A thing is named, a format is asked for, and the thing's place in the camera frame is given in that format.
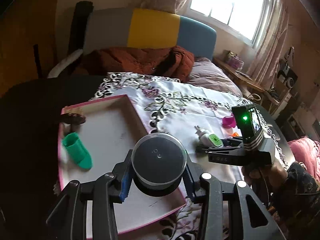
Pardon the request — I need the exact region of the dark brown hair clip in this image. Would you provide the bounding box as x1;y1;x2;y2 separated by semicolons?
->
60;113;86;125

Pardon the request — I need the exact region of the black camera box green light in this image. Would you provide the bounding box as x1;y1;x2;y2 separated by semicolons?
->
232;104;264;151

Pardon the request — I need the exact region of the white green plug-in device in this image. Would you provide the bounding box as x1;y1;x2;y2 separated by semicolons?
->
195;126;223;148

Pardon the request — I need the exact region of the wooden side table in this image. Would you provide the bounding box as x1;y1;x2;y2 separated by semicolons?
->
213;57;280;106

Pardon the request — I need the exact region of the right hand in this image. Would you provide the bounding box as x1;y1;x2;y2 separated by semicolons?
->
241;159;288;192

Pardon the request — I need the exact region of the rust brown quilted blanket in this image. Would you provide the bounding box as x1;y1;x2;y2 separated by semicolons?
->
81;46;194;82

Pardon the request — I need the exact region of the magenta plastic spool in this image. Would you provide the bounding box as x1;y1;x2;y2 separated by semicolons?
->
222;115;236;128

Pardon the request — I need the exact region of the black round clear-lidded container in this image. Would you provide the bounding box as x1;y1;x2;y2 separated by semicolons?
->
131;133;187;197

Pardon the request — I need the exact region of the white floral embroidered tablecloth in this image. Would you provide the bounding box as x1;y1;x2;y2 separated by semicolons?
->
53;71;288;240

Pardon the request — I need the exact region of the grey yellow blue headboard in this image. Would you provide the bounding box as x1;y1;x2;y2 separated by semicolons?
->
83;8;216;59

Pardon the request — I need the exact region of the black round table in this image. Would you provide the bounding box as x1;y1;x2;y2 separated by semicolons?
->
1;76;103;239

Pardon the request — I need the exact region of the bright window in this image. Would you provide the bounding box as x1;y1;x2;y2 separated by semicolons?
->
187;0;270;46

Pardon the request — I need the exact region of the pink cushion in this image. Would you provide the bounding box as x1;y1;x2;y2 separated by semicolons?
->
288;137;319;181

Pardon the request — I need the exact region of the orange perforated cube block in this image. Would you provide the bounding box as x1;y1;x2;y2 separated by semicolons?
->
232;132;242;137

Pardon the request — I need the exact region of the green plastic cup holder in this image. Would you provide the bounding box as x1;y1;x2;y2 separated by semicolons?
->
62;132;93;170

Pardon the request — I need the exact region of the pink-rimmed white tray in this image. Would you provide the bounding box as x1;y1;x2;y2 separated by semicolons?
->
58;95;187;234

